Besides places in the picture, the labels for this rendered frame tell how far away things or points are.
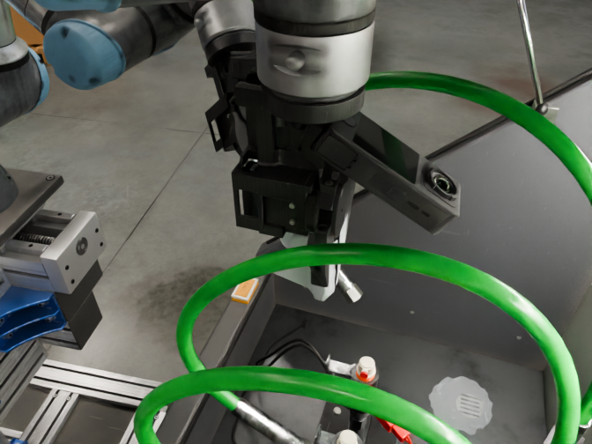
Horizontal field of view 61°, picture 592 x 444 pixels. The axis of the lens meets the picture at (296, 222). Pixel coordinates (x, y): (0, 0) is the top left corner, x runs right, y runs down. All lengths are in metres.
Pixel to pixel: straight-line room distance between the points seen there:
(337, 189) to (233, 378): 0.15
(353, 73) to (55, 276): 0.77
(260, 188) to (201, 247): 2.03
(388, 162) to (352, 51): 0.08
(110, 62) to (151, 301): 1.67
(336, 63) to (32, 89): 0.80
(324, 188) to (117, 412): 1.39
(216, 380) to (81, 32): 0.42
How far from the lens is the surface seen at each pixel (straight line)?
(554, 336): 0.34
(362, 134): 0.35
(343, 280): 0.60
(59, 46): 0.62
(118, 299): 2.26
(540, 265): 0.83
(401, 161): 0.36
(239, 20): 0.62
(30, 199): 1.04
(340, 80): 0.32
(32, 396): 1.80
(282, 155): 0.37
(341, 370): 0.55
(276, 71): 0.32
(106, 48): 0.61
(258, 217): 0.39
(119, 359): 2.05
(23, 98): 1.04
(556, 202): 0.76
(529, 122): 0.39
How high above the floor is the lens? 1.59
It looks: 40 degrees down
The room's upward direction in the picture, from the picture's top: straight up
